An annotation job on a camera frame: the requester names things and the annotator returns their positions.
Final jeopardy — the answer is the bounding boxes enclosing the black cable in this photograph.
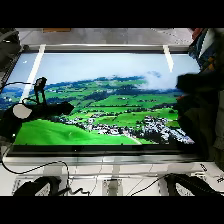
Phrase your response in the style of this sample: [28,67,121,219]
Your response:
[129,173,171,197]
[0,145,72,192]
[66,186,92,197]

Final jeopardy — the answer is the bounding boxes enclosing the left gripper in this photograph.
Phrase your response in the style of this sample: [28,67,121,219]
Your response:
[49,101,75,117]

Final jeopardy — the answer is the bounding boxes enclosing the dark striped pants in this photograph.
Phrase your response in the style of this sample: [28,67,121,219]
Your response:
[175,94,217,162]

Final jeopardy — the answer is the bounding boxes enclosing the silver frame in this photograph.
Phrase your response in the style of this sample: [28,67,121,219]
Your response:
[0,153,224,197]

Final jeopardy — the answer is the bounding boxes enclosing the heap of clothes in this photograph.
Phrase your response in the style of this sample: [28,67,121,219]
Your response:
[186,28,224,76]

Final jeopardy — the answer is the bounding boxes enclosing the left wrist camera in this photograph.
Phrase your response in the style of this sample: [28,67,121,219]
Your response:
[32,76,49,105]

